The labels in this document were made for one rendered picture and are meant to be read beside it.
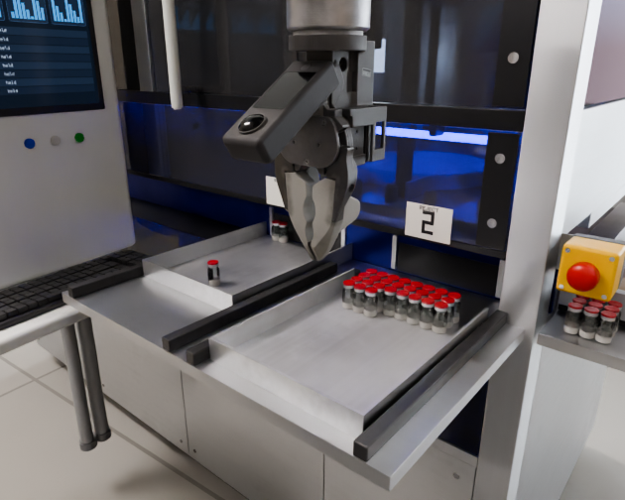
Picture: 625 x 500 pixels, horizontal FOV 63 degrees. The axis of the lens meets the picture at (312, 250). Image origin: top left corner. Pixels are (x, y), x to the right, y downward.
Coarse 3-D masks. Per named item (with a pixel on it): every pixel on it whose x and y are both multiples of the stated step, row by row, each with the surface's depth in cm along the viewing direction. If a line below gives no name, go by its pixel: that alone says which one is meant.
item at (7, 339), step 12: (48, 312) 102; (60, 312) 102; (72, 312) 103; (24, 324) 97; (36, 324) 97; (48, 324) 99; (60, 324) 101; (0, 336) 93; (12, 336) 94; (24, 336) 95; (36, 336) 97; (0, 348) 92; (12, 348) 94
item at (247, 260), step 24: (216, 240) 113; (240, 240) 118; (264, 240) 120; (144, 264) 99; (168, 264) 104; (192, 264) 106; (240, 264) 106; (264, 264) 106; (288, 264) 106; (312, 264) 99; (192, 288) 91; (216, 288) 87; (240, 288) 95; (264, 288) 90
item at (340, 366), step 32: (320, 288) 88; (256, 320) 77; (288, 320) 82; (320, 320) 82; (352, 320) 82; (384, 320) 82; (480, 320) 78; (224, 352) 69; (256, 352) 73; (288, 352) 73; (320, 352) 73; (352, 352) 73; (384, 352) 73; (416, 352) 73; (448, 352) 70; (256, 384) 66; (288, 384) 62; (320, 384) 66; (352, 384) 66; (384, 384) 66; (320, 416) 60; (352, 416) 56
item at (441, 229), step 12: (408, 204) 88; (420, 204) 86; (408, 216) 88; (420, 216) 87; (444, 216) 84; (408, 228) 89; (420, 228) 88; (432, 228) 86; (444, 228) 85; (432, 240) 87; (444, 240) 85
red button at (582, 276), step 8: (576, 264) 70; (584, 264) 70; (592, 264) 70; (568, 272) 71; (576, 272) 70; (584, 272) 69; (592, 272) 69; (568, 280) 71; (576, 280) 70; (584, 280) 69; (592, 280) 69; (576, 288) 70; (584, 288) 70; (592, 288) 69
